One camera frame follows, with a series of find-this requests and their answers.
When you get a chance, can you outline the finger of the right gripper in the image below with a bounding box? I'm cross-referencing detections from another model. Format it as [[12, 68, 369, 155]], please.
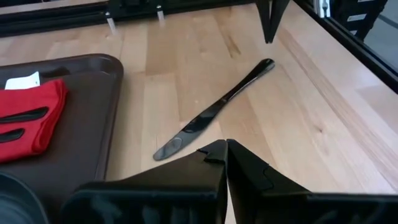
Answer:
[[255, 0, 275, 43], [269, 0, 292, 44]]

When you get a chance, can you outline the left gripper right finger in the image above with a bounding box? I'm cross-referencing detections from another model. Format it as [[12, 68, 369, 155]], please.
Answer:
[[226, 139, 398, 224]]

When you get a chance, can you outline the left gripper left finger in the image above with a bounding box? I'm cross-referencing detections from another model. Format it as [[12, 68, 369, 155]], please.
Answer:
[[62, 139, 229, 224]]

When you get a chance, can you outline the black plate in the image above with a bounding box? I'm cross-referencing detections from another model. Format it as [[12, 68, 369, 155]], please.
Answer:
[[0, 172, 50, 224]]

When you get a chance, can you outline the red cloth napkin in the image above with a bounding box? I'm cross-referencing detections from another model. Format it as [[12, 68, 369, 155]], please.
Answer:
[[0, 71, 70, 164]]

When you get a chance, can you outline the brown plastic tray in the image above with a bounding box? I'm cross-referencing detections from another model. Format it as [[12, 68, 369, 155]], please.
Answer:
[[0, 53, 125, 224]]

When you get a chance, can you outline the black labelled equipment box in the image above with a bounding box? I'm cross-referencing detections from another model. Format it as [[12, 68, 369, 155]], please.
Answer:
[[328, 0, 389, 41]]

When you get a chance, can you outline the black knife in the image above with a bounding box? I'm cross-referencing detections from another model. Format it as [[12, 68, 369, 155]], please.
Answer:
[[152, 57, 276, 162]]

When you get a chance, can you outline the black metal table frame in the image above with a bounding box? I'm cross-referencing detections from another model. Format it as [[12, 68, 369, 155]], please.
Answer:
[[0, 0, 398, 94]]

